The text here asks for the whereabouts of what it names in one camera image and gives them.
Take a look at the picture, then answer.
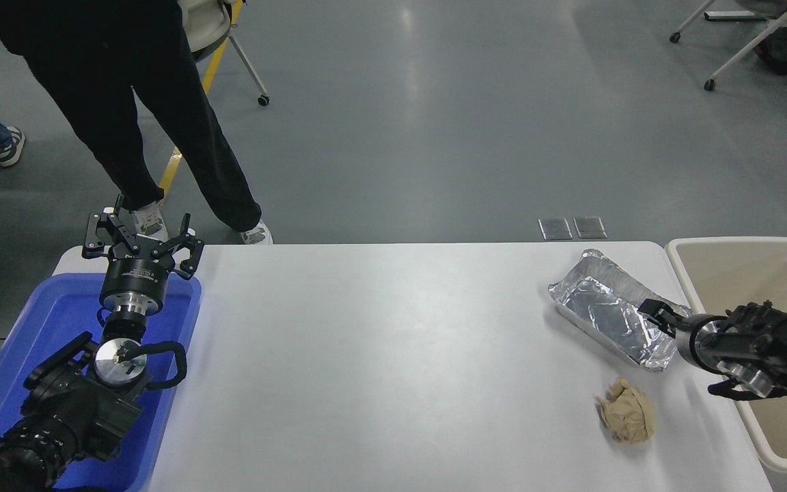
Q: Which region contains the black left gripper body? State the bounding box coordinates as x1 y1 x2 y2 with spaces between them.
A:
100 236 178 303

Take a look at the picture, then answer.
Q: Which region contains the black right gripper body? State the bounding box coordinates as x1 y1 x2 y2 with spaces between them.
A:
674 314 726 373

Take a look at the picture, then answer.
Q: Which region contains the silver foil tray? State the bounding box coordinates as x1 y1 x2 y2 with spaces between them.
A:
548 249 693 373

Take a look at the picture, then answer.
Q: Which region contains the metal floor plate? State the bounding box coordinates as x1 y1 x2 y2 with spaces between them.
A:
538 217 573 241
573 216 606 240

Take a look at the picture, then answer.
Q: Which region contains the large pale bin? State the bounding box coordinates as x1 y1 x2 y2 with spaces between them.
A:
665 236 787 474

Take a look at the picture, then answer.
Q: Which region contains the crumpled tan paper ball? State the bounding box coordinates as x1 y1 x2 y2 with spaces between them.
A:
595 377 657 445

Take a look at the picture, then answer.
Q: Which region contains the blue plastic tray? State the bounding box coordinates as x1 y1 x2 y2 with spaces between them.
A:
0 273 203 492

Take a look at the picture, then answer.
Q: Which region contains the white wheeled office chair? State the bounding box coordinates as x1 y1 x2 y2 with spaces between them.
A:
182 0 271 107

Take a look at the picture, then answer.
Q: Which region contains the white-framed wheeled chair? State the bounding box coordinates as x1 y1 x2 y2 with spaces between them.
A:
669 0 787 91

